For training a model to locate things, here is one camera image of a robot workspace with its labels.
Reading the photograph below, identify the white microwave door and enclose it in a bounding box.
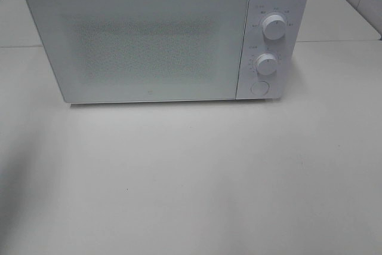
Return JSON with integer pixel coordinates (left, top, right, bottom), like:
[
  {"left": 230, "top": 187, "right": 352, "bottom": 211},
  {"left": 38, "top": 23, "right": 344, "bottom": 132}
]
[{"left": 26, "top": 0, "right": 248, "bottom": 103}]

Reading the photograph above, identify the white timer knob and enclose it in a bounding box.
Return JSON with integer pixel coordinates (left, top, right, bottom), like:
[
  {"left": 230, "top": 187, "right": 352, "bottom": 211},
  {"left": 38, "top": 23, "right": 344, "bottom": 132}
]
[{"left": 255, "top": 53, "right": 278, "bottom": 76}]

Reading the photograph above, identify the round white door button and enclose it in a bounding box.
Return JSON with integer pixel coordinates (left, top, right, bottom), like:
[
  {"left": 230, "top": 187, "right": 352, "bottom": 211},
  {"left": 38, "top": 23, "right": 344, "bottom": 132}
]
[{"left": 251, "top": 81, "right": 270, "bottom": 97}]

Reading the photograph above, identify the upper white power knob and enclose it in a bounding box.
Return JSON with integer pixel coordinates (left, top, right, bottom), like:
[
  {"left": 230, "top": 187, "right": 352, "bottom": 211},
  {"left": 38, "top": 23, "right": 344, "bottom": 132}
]
[{"left": 261, "top": 13, "right": 287, "bottom": 41}]

